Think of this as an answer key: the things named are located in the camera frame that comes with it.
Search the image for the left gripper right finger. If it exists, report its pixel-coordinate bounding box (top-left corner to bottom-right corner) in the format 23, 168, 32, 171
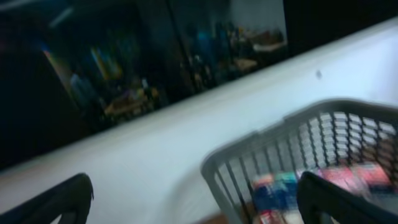
297, 171, 397, 224

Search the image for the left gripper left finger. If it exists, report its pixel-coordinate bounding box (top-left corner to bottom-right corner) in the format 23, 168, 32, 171
1, 173, 94, 224

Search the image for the blue Kleenex tissue pack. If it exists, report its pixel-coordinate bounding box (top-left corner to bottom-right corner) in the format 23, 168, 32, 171
250, 163, 396, 212

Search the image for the beige white snack bag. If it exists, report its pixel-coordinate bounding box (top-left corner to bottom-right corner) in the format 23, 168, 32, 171
252, 210, 303, 224

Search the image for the grey plastic basket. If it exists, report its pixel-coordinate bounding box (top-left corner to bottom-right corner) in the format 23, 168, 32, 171
201, 99, 397, 223

